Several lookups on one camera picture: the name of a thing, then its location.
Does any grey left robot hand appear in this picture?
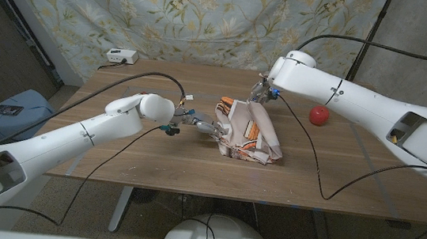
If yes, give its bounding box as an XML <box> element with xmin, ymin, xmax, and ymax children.
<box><xmin>172</xmin><ymin>107</ymin><xmax>229</xmax><ymax>142</ymax></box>

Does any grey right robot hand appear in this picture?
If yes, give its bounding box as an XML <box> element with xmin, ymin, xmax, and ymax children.
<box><xmin>246</xmin><ymin>74</ymin><xmax>282</xmax><ymax>107</ymax></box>

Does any beige orange patterned cloth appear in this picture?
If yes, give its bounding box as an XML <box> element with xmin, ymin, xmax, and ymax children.
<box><xmin>209</xmin><ymin>94</ymin><xmax>289</xmax><ymax>167</ymax></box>

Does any red ball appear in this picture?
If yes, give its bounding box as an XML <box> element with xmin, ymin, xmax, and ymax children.
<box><xmin>308</xmin><ymin>104</ymin><xmax>331</xmax><ymax>127</ymax></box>

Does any floral printed backdrop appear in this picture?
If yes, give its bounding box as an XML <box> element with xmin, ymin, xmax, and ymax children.
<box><xmin>0</xmin><ymin>0</ymin><xmax>388</xmax><ymax>113</ymax></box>

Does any white power box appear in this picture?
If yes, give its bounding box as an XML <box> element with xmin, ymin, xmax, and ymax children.
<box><xmin>104</xmin><ymin>47</ymin><xmax>140</xmax><ymax>66</ymax></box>

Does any black backdrop stand pole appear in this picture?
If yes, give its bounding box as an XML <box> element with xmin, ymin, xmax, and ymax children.
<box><xmin>344</xmin><ymin>0</ymin><xmax>394</xmax><ymax>85</ymax></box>

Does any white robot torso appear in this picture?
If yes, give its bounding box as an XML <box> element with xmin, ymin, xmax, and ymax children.
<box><xmin>160</xmin><ymin>208</ymin><xmax>278</xmax><ymax>239</ymax></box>

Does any white table leg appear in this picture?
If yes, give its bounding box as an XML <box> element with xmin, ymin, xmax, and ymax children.
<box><xmin>107</xmin><ymin>184</ymin><xmax>135</xmax><ymax>235</ymax></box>

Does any dark grey table leg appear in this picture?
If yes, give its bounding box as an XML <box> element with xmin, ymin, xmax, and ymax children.
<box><xmin>310</xmin><ymin>209</ymin><xmax>338</xmax><ymax>239</ymax></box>

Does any blue storage box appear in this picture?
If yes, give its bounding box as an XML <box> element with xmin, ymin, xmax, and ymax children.
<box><xmin>0</xmin><ymin>86</ymin><xmax>58</xmax><ymax>147</ymax></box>

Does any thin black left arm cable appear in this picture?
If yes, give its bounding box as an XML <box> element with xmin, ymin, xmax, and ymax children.
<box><xmin>0</xmin><ymin>107</ymin><xmax>181</xmax><ymax>238</ymax></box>

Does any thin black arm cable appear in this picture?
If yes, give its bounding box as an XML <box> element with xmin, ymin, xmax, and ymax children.
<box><xmin>256</xmin><ymin>88</ymin><xmax>427</xmax><ymax>239</ymax></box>
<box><xmin>0</xmin><ymin>107</ymin><xmax>181</xmax><ymax>238</ymax></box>

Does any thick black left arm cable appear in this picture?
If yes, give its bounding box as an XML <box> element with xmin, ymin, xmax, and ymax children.
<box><xmin>0</xmin><ymin>55</ymin><xmax>190</xmax><ymax>167</ymax></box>

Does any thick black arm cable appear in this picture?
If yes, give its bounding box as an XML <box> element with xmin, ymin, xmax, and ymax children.
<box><xmin>275</xmin><ymin>31</ymin><xmax>427</xmax><ymax>239</ymax></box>
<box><xmin>0</xmin><ymin>55</ymin><xmax>190</xmax><ymax>167</ymax></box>

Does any black torso cable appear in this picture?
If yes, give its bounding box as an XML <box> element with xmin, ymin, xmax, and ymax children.
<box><xmin>183</xmin><ymin>211</ymin><xmax>221</xmax><ymax>239</ymax></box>

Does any black power box cable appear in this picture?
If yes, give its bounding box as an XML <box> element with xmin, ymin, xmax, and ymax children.
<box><xmin>96</xmin><ymin>55</ymin><xmax>128</xmax><ymax>74</ymax></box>

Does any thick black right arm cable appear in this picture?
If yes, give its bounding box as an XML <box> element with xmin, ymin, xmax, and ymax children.
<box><xmin>275</xmin><ymin>31</ymin><xmax>427</xmax><ymax>239</ymax></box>

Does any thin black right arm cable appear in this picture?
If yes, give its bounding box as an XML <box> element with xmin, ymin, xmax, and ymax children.
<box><xmin>256</xmin><ymin>88</ymin><xmax>427</xmax><ymax>239</ymax></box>

